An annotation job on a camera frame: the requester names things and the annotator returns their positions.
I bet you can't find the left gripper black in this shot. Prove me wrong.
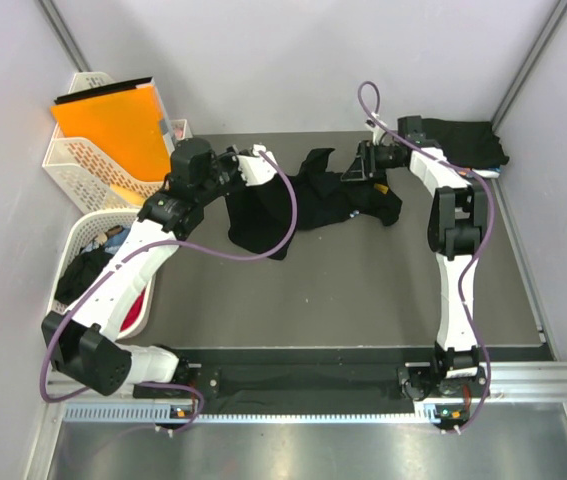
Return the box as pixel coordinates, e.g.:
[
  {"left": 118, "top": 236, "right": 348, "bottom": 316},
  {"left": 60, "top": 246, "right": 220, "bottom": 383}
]
[{"left": 196, "top": 146, "right": 253, "bottom": 206}]

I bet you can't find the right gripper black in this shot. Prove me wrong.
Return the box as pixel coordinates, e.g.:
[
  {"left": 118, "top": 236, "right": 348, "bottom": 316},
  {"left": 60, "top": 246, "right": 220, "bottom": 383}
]
[{"left": 341, "top": 141, "right": 403, "bottom": 183}]

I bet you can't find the black t shirt flower print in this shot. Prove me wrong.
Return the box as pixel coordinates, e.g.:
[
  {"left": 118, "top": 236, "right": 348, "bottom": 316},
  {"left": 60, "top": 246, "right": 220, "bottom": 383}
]
[{"left": 225, "top": 148, "right": 402, "bottom": 254}]

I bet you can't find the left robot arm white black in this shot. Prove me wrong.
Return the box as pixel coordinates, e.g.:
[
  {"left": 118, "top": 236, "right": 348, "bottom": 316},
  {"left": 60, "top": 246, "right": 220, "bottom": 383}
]
[{"left": 39, "top": 138, "right": 264, "bottom": 401}]

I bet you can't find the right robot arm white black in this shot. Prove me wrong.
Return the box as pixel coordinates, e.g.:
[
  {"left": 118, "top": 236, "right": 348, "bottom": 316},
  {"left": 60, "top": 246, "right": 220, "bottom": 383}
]
[{"left": 341, "top": 113, "right": 492, "bottom": 398}]

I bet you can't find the folded black t shirt stack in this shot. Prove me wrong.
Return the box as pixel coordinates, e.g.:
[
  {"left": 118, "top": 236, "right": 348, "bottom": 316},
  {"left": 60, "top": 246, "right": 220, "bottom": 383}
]
[{"left": 422, "top": 118, "right": 510, "bottom": 170}]

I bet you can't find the orange folder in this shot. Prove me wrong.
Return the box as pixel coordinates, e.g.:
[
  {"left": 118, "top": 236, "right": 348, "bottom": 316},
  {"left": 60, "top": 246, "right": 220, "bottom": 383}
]
[{"left": 50, "top": 79, "right": 176, "bottom": 182}]

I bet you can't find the black folder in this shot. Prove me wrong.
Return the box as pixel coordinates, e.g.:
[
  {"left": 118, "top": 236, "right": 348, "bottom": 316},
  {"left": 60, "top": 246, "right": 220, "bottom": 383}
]
[{"left": 54, "top": 77, "right": 153, "bottom": 105}]

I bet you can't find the blue garment in basket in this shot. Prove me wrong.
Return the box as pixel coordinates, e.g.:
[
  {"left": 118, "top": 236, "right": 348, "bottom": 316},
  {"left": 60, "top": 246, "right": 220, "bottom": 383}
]
[{"left": 81, "top": 225, "right": 130, "bottom": 255}]

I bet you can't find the white perforated file organizer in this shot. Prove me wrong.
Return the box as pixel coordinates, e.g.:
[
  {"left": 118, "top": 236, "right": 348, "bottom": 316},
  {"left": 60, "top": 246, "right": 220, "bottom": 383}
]
[{"left": 42, "top": 72, "right": 191, "bottom": 213}]

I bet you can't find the white oval laundry basket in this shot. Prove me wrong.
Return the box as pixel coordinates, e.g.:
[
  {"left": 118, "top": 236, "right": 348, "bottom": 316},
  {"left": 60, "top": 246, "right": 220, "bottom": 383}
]
[{"left": 47, "top": 208, "right": 156, "bottom": 340}]

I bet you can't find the red garment in basket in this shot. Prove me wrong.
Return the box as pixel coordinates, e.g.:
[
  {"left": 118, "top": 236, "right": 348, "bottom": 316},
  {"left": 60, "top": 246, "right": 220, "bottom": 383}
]
[{"left": 121, "top": 290, "right": 146, "bottom": 330}]

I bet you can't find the black garment in basket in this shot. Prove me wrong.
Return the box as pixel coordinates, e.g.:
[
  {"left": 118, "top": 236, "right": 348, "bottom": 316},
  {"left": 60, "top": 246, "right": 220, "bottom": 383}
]
[{"left": 54, "top": 247, "right": 113, "bottom": 305}]

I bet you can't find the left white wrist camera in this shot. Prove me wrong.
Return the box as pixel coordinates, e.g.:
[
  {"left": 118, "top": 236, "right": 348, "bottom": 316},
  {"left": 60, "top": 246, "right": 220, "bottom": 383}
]
[{"left": 237, "top": 144, "right": 278, "bottom": 187}]

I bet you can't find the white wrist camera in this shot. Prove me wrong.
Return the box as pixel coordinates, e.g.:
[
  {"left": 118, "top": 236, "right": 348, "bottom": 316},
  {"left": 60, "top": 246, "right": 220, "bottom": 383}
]
[
  {"left": 365, "top": 112, "right": 387, "bottom": 146},
  {"left": 237, "top": 144, "right": 278, "bottom": 187}
]

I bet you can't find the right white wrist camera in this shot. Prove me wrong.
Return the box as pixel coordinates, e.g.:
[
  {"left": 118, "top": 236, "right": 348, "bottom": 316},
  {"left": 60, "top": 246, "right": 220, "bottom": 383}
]
[{"left": 365, "top": 112, "right": 387, "bottom": 146}]

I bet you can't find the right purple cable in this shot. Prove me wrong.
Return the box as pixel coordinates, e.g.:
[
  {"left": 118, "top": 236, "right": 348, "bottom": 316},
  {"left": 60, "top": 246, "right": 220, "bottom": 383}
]
[{"left": 356, "top": 80, "right": 493, "bottom": 435}]

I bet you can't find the purple cable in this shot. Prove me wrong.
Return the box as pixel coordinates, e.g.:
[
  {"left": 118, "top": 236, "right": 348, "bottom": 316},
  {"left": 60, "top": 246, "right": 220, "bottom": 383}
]
[
  {"left": 40, "top": 149, "right": 299, "bottom": 434},
  {"left": 356, "top": 80, "right": 493, "bottom": 435}
]

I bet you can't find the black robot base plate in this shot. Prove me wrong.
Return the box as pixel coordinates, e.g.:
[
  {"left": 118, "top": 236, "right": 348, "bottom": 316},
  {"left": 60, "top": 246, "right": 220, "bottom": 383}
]
[{"left": 132, "top": 347, "right": 494, "bottom": 416}]

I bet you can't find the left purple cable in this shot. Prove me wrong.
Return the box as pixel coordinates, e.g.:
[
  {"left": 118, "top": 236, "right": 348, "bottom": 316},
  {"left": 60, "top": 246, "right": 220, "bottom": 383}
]
[{"left": 40, "top": 149, "right": 299, "bottom": 434}]

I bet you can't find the aluminium frame rail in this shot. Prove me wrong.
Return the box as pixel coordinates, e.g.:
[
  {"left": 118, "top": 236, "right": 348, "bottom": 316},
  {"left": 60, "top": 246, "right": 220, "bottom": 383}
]
[{"left": 58, "top": 362, "right": 567, "bottom": 428}]

